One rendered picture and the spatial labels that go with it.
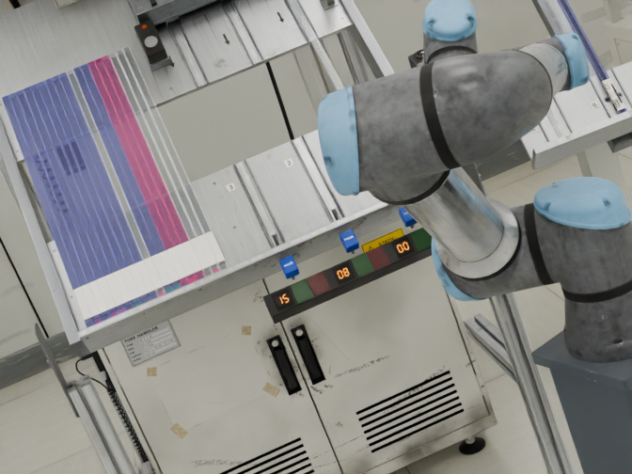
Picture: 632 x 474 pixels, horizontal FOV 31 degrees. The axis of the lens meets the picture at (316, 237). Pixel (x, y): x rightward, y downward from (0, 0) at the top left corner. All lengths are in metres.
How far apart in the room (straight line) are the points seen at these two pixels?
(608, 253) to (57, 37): 1.16
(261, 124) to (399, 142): 2.69
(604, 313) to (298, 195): 0.62
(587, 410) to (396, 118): 0.65
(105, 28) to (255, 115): 1.70
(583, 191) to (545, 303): 1.54
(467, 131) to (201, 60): 1.03
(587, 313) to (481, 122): 0.49
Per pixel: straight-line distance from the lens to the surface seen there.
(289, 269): 1.90
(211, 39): 2.17
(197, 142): 3.86
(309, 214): 1.95
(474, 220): 1.44
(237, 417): 2.35
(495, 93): 1.20
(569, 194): 1.58
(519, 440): 2.56
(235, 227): 1.96
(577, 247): 1.56
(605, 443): 1.71
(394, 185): 1.25
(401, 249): 1.92
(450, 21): 1.64
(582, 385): 1.66
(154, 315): 1.93
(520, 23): 4.10
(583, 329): 1.62
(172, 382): 2.30
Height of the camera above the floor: 1.34
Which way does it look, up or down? 19 degrees down
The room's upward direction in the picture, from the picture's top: 21 degrees counter-clockwise
